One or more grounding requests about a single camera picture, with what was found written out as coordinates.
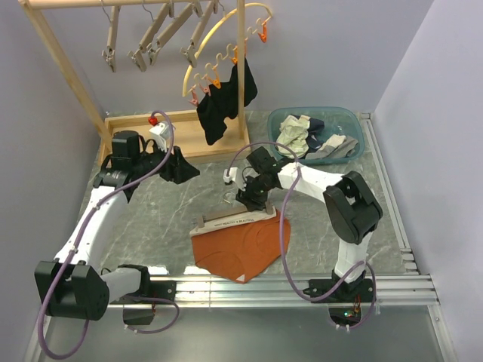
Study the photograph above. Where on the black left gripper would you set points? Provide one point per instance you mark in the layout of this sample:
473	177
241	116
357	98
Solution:
177	169

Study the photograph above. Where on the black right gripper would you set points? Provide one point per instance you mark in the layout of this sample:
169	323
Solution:
246	197

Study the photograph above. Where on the orange and cream underwear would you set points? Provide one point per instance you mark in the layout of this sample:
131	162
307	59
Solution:
242	252

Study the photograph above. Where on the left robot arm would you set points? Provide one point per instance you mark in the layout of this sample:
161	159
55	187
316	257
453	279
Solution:
70	285

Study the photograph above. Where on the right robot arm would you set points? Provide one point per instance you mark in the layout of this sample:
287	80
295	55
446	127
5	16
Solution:
352	208

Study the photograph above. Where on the black underwear hanging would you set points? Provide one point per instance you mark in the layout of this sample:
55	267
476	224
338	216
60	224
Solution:
222	103

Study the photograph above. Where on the curved multi-clip hanger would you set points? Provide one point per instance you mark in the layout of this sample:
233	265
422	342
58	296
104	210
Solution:
211	69

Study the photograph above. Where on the wooden drying rack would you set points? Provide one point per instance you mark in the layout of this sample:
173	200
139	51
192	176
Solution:
75	34

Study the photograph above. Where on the navy garment in basket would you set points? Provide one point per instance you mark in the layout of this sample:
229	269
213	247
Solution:
316	126

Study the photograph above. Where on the teal plastic laundry basket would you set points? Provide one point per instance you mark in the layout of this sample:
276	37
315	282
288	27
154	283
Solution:
338	121

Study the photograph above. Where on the grey garment in basket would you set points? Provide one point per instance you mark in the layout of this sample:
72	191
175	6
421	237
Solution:
337	146

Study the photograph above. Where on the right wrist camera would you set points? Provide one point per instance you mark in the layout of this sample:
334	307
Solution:
234	175

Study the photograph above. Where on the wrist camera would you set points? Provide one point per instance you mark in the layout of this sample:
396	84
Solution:
160	133
234	175

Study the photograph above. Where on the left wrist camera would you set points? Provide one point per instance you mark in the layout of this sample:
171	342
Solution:
160	133

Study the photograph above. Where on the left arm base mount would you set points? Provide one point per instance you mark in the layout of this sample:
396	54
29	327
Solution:
157	294

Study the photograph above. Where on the aluminium rail frame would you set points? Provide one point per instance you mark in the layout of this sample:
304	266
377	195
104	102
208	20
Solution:
393	315

